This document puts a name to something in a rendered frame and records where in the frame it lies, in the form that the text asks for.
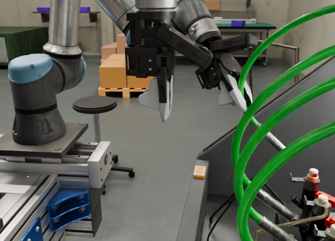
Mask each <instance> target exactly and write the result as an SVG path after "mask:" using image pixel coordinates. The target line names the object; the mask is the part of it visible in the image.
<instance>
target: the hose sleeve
mask: <svg viewBox="0 0 335 241"><path fill-rule="evenodd" d="M261 125H262V124H261V123H259V124H257V125H256V126H255V129H256V130H257V129H258V128H259V127H260V126H261ZM264 137H265V138H266V139H267V140H268V141H269V142H270V143H271V144H272V145H273V146H274V147H275V148H276V149H277V150H278V151H279V152H280V151H281V150H282V149H284V148H285V146H284V145H283V144H282V143H281V142H280V141H279V140H278V139H277V138H276V137H275V136H273V135H272V134H271V133H270V132H268V133H267V134H266V135H265V136H264Z"/></svg>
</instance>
